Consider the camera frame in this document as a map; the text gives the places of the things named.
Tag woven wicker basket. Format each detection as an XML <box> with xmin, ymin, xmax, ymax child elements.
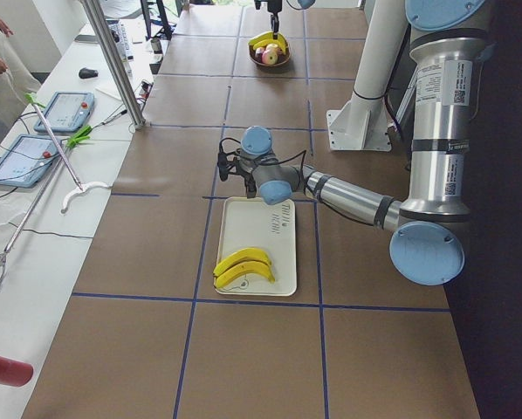
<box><xmin>248</xmin><ymin>31</ymin><xmax>291</xmax><ymax>67</ymax></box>

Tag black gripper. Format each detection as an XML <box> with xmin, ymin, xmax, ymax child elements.
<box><xmin>234</xmin><ymin>157</ymin><xmax>257</xmax><ymax>198</ymax></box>
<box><xmin>267</xmin><ymin>0</ymin><xmax>282</xmax><ymax>39</ymax></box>

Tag cream bear tray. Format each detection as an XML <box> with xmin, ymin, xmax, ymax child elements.
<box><xmin>213</xmin><ymin>197</ymin><xmax>297</xmax><ymax>297</ymax></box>

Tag green clip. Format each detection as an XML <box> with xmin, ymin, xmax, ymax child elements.
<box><xmin>66</xmin><ymin>125</ymin><xmax>93</xmax><ymax>149</ymax></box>

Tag black orange connector block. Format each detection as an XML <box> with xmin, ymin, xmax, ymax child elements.
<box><xmin>139</xmin><ymin>80</ymin><xmax>154</xmax><ymax>100</ymax></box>

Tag aluminium frame post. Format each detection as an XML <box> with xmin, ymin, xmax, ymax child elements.
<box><xmin>80</xmin><ymin>0</ymin><xmax>146</xmax><ymax>130</ymax></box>

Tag white camera post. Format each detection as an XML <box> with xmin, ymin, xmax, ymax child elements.
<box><xmin>326</xmin><ymin>0</ymin><xmax>409</xmax><ymax>152</ymax></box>

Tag teach pendant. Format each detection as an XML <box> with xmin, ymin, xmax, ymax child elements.
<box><xmin>43</xmin><ymin>92</ymin><xmax>95</xmax><ymax>134</ymax></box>
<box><xmin>0</xmin><ymin>134</ymin><xmax>58</xmax><ymax>188</ymax></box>

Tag red cylinder bottle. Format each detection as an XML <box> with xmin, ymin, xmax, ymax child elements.
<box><xmin>0</xmin><ymin>356</ymin><xmax>33</xmax><ymax>387</ymax></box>

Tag long metal grabber rod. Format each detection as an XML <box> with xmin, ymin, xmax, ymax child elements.
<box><xmin>0</xmin><ymin>92</ymin><xmax>87</xmax><ymax>296</ymax></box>

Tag white curved hook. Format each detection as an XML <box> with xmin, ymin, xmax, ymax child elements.
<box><xmin>60</xmin><ymin>182</ymin><xmax>112</xmax><ymax>214</ymax></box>

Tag camera cable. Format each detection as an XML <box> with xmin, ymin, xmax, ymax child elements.
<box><xmin>217</xmin><ymin>136</ymin><xmax>388</xmax><ymax>228</ymax></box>

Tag dark red apple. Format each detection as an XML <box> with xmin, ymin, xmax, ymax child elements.
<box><xmin>254</xmin><ymin>47</ymin><xmax>264</xmax><ymax>62</ymax></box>

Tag far teach pendant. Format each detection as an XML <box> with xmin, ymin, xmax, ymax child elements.
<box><xmin>43</xmin><ymin>92</ymin><xmax>95</xmax><ymax>134</ymax></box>

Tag person in white coat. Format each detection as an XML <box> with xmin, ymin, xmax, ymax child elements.
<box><xmin>0</xmin><ymin>18</ymin><xmax>41</xmax><ymax>128</ymax></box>

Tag near teach pendant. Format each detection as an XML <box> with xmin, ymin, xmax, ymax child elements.
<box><xmin>0</xmin><ymin>134</ymin><xmax>58</xmax><ymax>188</ymax></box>

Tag yellow banana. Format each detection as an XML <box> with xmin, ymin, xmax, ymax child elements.
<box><xmin>214</xmin><ymin>261</ymin><xmax>276</xmax><ymax>289</ymax></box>
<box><xmin>248</xmin><ymin>31</ymin><xmax>274</xmax><ymax>49</ymax></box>
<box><xmin>213</xmin><ymin>247</ymin><xmax>272</xmax><ymax>277</ymax></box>

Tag black computer mouse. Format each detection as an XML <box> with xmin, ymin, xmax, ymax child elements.
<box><xmin>78</xmin><ymin>67</ymin><xmax>99</xmax><ymax>79</ymax></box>

